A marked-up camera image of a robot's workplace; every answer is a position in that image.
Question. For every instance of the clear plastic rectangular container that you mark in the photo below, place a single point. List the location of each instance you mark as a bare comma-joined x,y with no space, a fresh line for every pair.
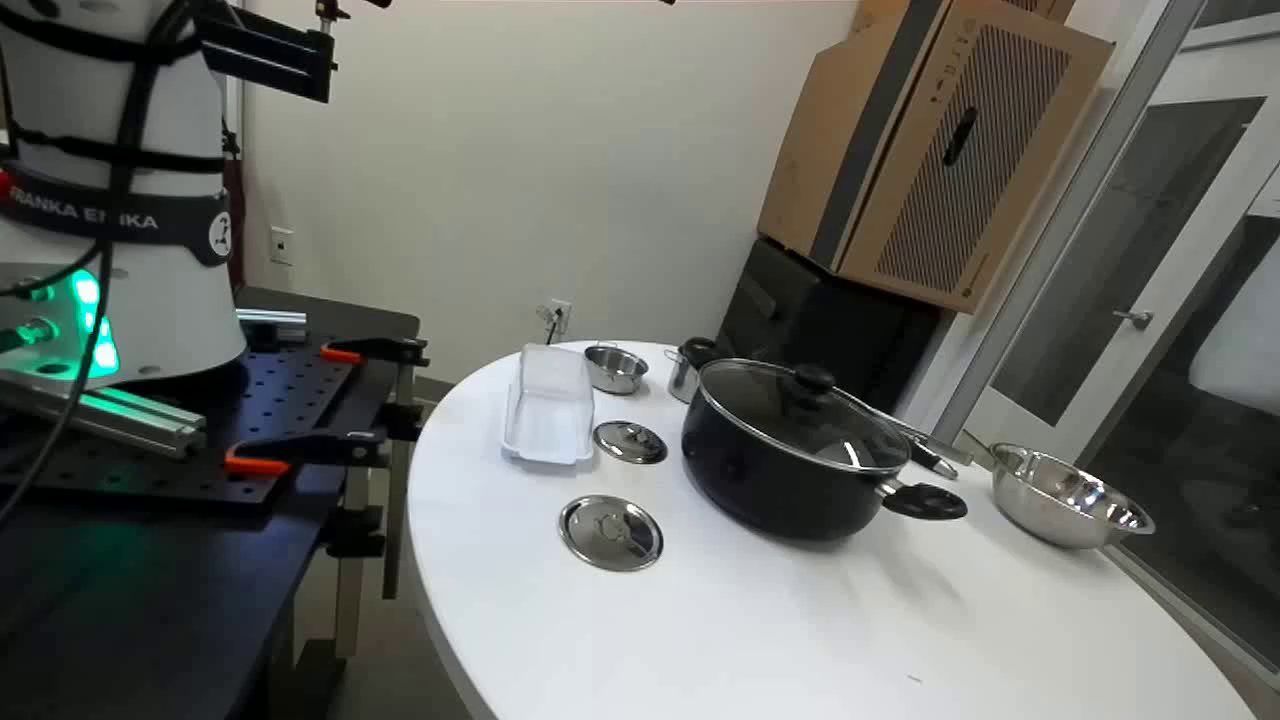
549,409

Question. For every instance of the silver lid near table edge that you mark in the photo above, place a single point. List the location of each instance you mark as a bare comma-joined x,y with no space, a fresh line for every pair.
608,534

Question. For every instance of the black perforated workbench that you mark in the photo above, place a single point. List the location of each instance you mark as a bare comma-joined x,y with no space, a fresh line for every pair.
170,591

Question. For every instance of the large cardboard box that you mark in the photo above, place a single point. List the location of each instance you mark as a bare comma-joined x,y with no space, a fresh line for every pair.
922,140

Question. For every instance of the white round table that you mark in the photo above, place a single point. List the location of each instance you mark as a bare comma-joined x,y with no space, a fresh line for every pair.
901,623

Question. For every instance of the small dark steel cup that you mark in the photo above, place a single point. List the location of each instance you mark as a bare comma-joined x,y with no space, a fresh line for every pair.
689,359

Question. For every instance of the small silver pot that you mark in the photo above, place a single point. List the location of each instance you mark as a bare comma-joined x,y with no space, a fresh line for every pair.
613,369

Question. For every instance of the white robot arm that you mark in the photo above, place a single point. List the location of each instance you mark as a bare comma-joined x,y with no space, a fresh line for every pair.
114,191

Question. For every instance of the large black cooking pot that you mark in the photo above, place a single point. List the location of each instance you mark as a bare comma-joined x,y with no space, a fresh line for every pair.
768,488

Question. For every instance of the orange handled black clamp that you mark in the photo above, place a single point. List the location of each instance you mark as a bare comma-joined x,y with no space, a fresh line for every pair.
276,457
388,348

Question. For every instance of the black camera on mount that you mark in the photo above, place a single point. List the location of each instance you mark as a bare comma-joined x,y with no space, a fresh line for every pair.
265,48

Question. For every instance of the glass door with handle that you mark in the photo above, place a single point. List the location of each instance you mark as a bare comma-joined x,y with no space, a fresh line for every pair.
1152,354

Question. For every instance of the glass lid with black knob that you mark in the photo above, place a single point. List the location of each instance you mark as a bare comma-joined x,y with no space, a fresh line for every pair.
805,415

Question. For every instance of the black cabinet under box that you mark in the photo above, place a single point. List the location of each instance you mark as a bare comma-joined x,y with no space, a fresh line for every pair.
793,314

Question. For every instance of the orange handled black clamp rear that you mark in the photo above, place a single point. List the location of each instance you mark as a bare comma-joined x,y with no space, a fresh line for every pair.
388,348

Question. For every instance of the silver aluminium rail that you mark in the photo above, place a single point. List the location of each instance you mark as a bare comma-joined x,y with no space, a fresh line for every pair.
114,415

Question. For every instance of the orange handled black clamp front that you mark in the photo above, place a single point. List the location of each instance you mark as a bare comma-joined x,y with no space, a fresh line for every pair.
276,457

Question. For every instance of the silver saucepan with long handle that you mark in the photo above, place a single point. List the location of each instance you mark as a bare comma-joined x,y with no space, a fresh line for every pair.
1033,488

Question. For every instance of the small silver lid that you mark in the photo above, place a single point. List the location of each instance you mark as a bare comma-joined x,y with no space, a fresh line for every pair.
631,443

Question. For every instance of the wall power outlet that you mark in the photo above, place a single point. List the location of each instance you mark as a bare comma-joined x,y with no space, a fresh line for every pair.
558,321

